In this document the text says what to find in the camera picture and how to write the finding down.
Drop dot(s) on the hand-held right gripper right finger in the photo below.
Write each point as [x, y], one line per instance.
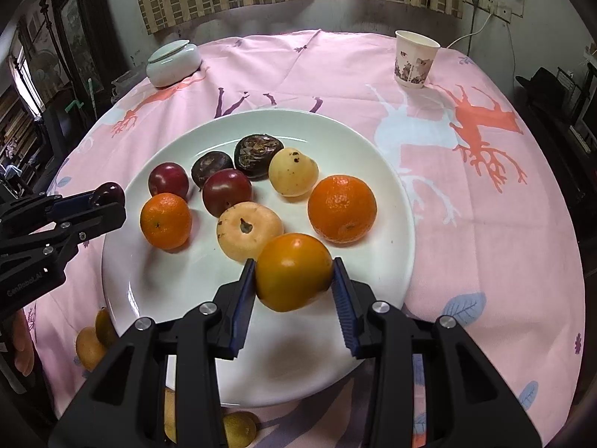
[345, 308]

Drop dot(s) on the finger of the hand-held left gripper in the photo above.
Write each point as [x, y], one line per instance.
[74, 204]
[105, 221]

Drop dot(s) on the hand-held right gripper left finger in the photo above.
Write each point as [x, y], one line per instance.
[242, 308]

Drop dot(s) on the small dark plum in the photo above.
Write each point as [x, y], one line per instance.
[110, 191]

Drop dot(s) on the white oval plate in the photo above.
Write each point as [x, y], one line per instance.
[186, 289]

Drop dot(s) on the small tangerine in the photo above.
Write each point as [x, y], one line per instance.
[165, 220]

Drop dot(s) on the smooth orange persimmon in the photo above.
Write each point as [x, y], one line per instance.
[294, 273]

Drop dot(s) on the dark red plum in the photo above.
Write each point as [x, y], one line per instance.
[169, 178]
[227, 192]

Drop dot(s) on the tan round pear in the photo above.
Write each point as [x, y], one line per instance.
[87, 349]

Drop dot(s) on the green yellow tomato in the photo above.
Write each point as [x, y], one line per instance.
[106, 327]

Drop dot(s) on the large orange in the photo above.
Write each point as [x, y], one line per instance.
[342, 208]

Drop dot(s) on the dark brown mangosteen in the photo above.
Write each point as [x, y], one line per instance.
[259, 156]
[210, 165]

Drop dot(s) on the small tan longan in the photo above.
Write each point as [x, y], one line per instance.
[239, 429]

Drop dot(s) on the spotted tan pear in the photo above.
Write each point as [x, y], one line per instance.
[169, 410]

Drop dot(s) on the dark-spotted pale yellow pear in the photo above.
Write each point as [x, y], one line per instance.
[294, 172]

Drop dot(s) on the person's left hand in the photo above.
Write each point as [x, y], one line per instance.
[23, 343]

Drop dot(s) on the white stick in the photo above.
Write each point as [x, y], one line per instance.
[92, 98]

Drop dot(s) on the pink floral tablecloth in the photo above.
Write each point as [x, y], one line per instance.
[466, 266]

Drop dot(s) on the pale green lidded jar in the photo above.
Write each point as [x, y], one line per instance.
[172, 67]

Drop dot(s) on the dark framed picture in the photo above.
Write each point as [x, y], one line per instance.
[74, 28]

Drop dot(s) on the printed paper cup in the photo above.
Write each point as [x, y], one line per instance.
[413, 63]

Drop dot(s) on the dark desk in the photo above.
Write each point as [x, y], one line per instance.
[559, 149]

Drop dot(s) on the black hat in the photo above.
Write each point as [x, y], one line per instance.
[543, 81]

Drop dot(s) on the white wall power strip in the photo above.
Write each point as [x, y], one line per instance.
[501, 9]

